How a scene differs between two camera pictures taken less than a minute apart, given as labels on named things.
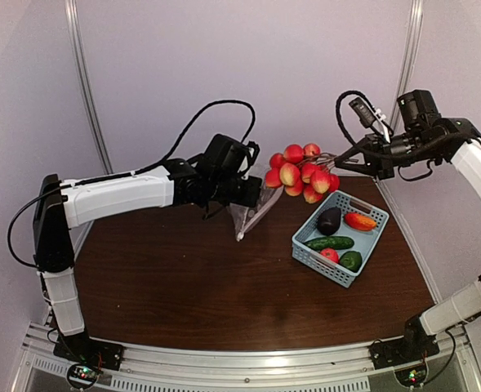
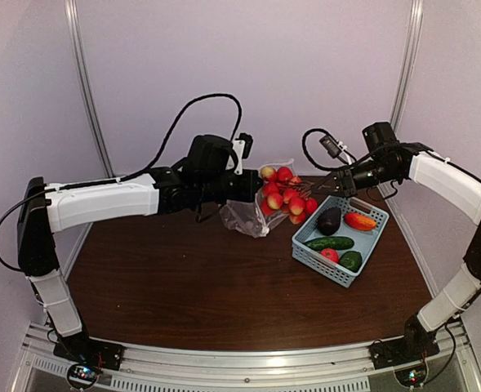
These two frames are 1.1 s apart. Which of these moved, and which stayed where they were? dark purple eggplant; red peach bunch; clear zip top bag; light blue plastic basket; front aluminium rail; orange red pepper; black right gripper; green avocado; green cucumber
Moved: red peach bunch; clear zip top bag; black right gripper
Stayed: orange red pepper; green avocado; light blue plastic basket; dark purple eggplant; green cucumber; front aluminium rail
